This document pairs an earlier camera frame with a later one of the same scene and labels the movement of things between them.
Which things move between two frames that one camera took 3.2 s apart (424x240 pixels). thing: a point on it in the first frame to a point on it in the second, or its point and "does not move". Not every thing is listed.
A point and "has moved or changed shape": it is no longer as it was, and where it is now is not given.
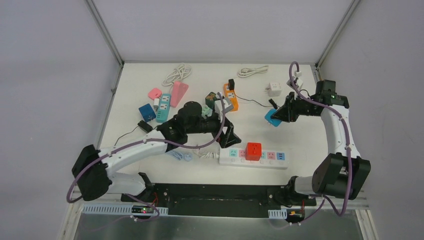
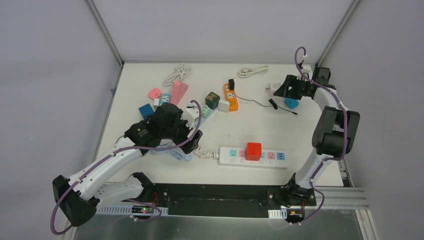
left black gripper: x=220 y=127 to x=187 y=138
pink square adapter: x=155 y=93 does not move
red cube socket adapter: x=253 y=151 does not move
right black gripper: x=288 y=112 to x=284 y=91
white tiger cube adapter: x=274 y=89 does not move
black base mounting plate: x=219 y=199 does not move
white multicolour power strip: x=269 y=159 does not move
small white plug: x=156 y=103 does not move
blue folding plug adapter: x=275 y=122 has moved or changed shape
